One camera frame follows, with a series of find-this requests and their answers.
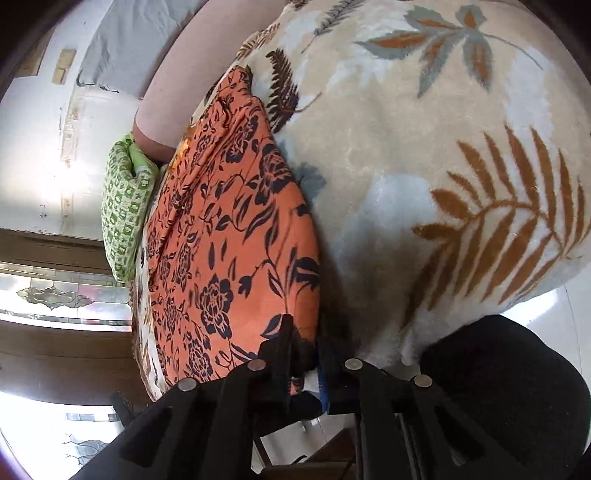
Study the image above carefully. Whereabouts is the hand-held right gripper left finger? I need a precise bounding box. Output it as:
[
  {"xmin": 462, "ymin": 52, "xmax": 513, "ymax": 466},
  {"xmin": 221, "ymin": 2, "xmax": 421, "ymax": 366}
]
[{"xmin": 69, "ymin": 314, "xmax": 296, "ymax": 480}]

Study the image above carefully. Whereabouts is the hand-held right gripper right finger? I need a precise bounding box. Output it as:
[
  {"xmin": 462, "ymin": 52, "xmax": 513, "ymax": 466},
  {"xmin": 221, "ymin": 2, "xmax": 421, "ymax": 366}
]
[{"xmin": 316, "ymin": 318, "xmax": 543, "ymax": 480}]

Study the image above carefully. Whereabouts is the orange black floral garment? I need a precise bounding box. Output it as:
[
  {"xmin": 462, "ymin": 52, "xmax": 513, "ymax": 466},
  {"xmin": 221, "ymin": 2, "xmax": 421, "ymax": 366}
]
[{"xmin": 147, "ymin": 65, "xmax": 322, "ymax": 398}]

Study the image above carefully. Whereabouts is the brown wooden furniture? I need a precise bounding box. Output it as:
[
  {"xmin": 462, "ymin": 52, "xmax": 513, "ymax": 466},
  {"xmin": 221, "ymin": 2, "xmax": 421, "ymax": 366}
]
[{"xmin": 253, "ymin": 415, "xmax": 358, "ymax": 480}]

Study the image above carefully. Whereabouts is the black round chair seat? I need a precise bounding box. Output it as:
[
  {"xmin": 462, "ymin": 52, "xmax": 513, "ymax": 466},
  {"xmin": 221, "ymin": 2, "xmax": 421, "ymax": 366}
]
[{"xmin": 419, "ymin": 315, "xmax": 588, "ymax": 480}]

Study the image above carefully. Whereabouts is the green checked pillow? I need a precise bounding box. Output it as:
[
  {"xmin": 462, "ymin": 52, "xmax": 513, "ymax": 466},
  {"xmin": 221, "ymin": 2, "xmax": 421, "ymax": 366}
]
[{"xmin": 102, "ymin": 133, "xmax": 160, "ymax": 283}]

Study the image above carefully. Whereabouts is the wooden door with glass panels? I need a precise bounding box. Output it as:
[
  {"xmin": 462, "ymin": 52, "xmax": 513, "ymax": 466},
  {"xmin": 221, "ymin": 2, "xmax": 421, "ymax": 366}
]
[{"xmin": 0, "ymin": 228, "xmax": 155, "ymax": 480}]

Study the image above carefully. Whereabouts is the beige leaf-print blanket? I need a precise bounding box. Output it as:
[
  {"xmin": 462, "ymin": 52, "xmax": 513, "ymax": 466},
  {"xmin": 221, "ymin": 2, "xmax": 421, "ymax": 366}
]
[{"xmin": 131, "ymin": 0, "xmax": 591, "ymax": 402}]

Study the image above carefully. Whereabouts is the grey cloth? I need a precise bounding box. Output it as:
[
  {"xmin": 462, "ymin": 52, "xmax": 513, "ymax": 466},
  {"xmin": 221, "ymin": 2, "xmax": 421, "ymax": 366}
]
[{"xmin": 76, "ymin": 0, "xmax": 197, "ymax": 100}]

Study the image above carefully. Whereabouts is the wall switch plate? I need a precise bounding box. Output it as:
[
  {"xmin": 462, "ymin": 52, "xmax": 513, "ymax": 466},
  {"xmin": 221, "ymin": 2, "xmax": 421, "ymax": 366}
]
[{"xmin": 52, "ymin": 48, "xmax": 77, "ymax": 85}]

